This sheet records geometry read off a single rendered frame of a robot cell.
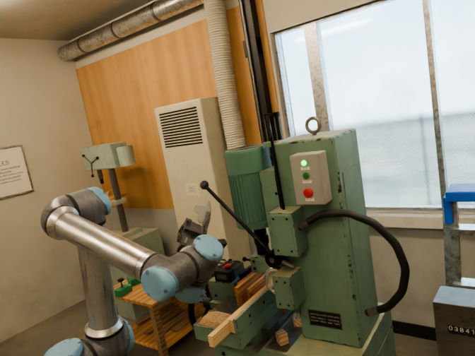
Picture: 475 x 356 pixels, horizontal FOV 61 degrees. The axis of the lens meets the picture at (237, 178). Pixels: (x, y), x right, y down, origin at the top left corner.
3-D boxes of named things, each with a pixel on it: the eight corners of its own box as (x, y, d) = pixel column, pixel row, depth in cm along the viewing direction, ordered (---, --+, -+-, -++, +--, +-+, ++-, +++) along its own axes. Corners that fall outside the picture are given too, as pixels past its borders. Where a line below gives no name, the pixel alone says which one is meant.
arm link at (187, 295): (210, 291, 114) (198, 310, 119) (212, 257, 124) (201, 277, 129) (179, 282, 111) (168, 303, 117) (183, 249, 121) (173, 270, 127)
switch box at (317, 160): (304, 200, 133) (297, 152, 130) (333, 199, 127) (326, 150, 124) (296, 205, 128) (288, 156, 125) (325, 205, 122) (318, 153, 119)
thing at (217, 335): (285, 276, 177) (284, 268, 176) (290, 276, 176) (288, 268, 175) (209, 346, 133) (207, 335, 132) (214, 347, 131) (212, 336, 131)
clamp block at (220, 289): (230, 285, 185) (227, 267, 184) (255, 288, 177) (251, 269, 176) (210, 300, 173) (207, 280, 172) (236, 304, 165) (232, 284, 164)
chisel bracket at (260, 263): (261, 268, 168) (257, 249, 167) (290, 271, 160) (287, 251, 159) (251, 276, 162) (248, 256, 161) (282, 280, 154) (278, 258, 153)
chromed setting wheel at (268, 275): (268, 294, 150) (264, 263, 148) (299, 298, 143) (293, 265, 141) (265, 297, 148) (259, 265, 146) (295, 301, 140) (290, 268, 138)
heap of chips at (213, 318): (211, 312, 156) (210, 306, 155) (237, 317, 148) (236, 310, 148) (197, 323, 149) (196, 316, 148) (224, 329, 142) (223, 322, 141)
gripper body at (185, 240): (186, 215, 135) (183, 241, 126) (209, 223, 138) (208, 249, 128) (177, 229, 139) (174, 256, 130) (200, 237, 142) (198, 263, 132)
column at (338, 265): (325, 308, 164) (300, 134, 153) (381, 316, 151) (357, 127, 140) (302, 337, 146) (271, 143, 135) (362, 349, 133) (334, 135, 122)
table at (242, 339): (257, 270, 204) (255, 260, 203) (312, 276, 186) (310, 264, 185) (177, 335, 155) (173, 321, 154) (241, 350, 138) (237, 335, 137)
